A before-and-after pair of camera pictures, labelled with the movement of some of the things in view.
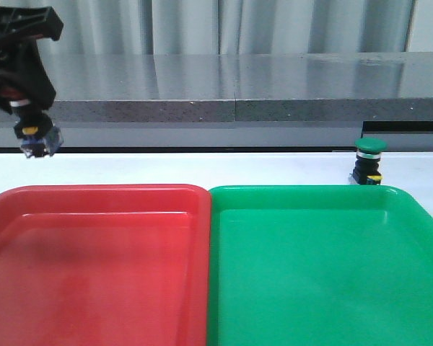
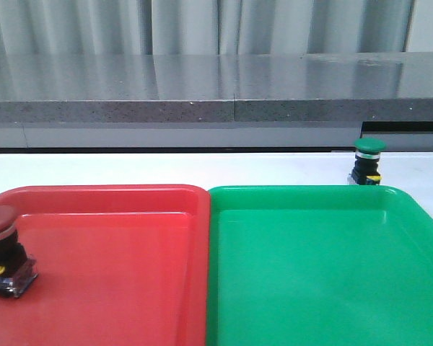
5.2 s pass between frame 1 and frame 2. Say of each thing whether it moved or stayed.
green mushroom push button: stayed
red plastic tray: stayed
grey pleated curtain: stayed
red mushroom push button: moved
